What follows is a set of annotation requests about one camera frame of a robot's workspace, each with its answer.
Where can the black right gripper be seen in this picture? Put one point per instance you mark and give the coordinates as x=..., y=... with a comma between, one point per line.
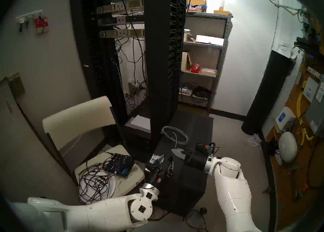
x=197, y=161

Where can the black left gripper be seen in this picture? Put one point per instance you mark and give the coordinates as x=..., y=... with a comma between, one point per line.
x=155, y=174

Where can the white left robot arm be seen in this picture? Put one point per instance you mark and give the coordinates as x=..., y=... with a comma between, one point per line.
x=101, y=213

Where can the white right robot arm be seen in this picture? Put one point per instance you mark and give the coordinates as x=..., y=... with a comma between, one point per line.
x=233, y=198

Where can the black workstation tower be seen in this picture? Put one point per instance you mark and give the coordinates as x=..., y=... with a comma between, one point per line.
x=195, y=127

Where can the black UPS unit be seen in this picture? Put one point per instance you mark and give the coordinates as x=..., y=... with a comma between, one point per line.
x=136, y=143

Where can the black blue audio interface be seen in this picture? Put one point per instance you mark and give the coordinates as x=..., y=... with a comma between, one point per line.
x=121, y=162

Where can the grey flat device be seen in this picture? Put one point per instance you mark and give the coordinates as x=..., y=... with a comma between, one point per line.
x=140, y=122

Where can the white power strip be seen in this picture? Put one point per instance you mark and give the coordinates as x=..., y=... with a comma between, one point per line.
x=184, y=91

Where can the flat tan box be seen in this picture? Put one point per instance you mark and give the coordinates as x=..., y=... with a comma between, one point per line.
x=208, y=72

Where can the small red bin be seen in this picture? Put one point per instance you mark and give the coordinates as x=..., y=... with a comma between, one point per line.
x=195, y=69

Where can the open cardboard box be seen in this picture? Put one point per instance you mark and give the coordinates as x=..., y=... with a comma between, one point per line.
x=186, y=62

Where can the black server rack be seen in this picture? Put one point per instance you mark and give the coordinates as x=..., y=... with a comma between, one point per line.
x=162, y=57

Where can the cream padded chair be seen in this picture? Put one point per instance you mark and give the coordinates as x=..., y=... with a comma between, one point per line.
x=76, y=117

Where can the white oval router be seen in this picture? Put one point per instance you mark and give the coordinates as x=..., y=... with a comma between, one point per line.
x=287, y=146

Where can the white box blue label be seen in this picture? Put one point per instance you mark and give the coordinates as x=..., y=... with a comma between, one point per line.
x=284, y=119

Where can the white flat box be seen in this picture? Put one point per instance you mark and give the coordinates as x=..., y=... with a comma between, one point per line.
x=210, y=40

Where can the plywood backboard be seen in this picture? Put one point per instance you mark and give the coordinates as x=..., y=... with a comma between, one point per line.
x=286, y=208

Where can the red caution tag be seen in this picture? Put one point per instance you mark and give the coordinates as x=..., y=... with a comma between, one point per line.
x=305, y=186

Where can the grey metal shelf unit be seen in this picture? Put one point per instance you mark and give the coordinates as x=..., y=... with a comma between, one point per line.
x=207, y=25

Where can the grey AT&T utility box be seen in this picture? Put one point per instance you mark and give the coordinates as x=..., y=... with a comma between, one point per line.
x=317, y=112

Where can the white label sheet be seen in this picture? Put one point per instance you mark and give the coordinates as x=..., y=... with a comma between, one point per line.
x=310, y=90

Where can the small cardboard box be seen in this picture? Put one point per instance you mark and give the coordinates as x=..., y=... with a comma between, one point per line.
x=221, y=12

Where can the small white boxes stack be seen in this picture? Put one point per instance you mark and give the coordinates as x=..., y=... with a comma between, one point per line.
x=286, y=50

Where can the pink plastic bag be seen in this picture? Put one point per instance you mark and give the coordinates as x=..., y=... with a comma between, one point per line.
x=196, y=7

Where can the black Dell rack server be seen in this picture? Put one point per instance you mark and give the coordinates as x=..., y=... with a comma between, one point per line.
x=119, y=20

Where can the large cardboard box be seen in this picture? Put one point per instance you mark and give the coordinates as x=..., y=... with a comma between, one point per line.
x=196, y=0

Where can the white junction box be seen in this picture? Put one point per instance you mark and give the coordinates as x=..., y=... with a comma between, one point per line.
x=303, y=19

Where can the dark hanging key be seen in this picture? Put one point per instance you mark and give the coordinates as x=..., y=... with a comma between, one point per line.
x=20, y=26
x=27, y=24

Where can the white key hook rack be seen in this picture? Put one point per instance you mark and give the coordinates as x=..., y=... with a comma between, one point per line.
x=29, y=15

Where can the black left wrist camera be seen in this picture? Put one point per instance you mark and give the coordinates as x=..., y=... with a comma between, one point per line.
x=159, y=180

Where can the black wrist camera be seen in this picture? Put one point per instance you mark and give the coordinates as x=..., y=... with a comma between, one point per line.
x=159, y=180
x=201, y=146

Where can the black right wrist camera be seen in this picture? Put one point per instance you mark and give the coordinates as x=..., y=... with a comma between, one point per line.
x=201, y=146

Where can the white folded bracket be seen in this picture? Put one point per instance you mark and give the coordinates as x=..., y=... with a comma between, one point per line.
x=255, y=140

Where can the wall power outlet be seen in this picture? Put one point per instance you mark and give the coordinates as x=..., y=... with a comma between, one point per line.
x=131, y=86

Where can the black wall router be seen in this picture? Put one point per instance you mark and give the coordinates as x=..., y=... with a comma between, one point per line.
x=306, y=44

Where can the brass wall plate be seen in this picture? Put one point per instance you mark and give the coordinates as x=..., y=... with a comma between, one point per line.
x=15, y=86

